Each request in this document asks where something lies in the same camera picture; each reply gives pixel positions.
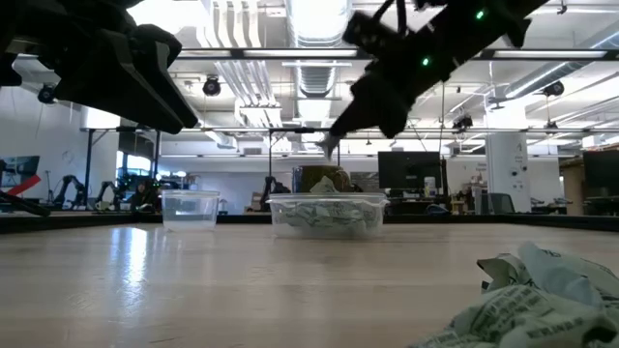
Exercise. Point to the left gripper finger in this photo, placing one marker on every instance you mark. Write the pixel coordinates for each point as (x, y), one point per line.
(116, 82)
(167, 53)

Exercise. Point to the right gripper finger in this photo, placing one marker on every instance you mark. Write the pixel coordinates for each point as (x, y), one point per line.
(360, 108)
(394, 116)

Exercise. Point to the black background robot arm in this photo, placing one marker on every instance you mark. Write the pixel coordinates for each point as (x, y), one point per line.
(70, 188)
(109, 193)
(273, 191)

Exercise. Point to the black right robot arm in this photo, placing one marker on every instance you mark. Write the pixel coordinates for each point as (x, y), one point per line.
(503, 14)

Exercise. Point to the white LED light strip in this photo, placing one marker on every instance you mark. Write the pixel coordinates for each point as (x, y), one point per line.
(203, 53)
(300, 53)

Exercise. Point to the black computer monitor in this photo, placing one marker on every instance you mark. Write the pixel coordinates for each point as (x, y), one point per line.
(411, 169)
(602, 174)

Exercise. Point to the brown ceramic mug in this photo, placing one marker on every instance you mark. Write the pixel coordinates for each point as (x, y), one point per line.
(302, 179)

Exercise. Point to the large clear plastic container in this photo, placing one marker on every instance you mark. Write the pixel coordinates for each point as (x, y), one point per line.
(329, 197)

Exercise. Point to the white pillar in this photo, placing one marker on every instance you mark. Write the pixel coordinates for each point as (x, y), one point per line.
(508, 169)

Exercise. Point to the red slanted bar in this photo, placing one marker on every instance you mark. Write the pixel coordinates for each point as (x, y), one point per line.
(26, 184)

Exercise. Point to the dark office chair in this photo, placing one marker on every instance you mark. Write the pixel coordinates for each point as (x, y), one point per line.
(498, 204)

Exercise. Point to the small clear plastic container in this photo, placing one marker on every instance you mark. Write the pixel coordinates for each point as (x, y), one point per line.
(191, 208)

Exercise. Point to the black ceiling-hung camera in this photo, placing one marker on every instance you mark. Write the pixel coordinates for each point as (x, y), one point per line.
(553, 89)
(211, 87)
(46, 94)
(462, 123)

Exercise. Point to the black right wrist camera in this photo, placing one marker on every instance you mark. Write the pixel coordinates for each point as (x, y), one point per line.
(370, 31)

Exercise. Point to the black background rig frame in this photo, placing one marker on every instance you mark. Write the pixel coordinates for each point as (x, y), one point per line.
(270, 159)
(88, 164)

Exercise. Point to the silver ceiling air duct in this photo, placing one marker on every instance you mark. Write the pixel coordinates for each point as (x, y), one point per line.
(316, 29)

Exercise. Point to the dark wall picture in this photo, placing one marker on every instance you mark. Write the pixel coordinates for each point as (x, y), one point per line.
(21, 166)

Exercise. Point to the black metal table frame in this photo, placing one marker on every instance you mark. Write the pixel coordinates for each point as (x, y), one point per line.
(72, 222)

